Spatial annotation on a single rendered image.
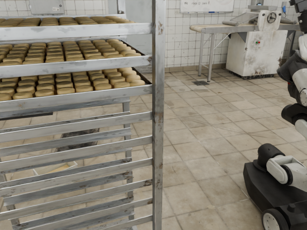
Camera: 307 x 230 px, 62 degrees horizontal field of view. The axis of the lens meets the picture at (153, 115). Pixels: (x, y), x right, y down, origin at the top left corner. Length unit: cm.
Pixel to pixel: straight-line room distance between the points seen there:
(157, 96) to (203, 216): 132
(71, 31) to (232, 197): 177
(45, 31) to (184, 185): 174
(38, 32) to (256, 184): 175
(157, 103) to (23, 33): 40
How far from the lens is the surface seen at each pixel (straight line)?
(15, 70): 74
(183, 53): 535
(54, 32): 71
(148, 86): 79
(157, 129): 82
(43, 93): 79
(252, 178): 210
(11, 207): 151
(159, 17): 73
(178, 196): 208
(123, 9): 116
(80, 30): 72
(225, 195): 215
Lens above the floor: 140
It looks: 25 degrees down
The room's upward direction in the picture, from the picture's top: straight up
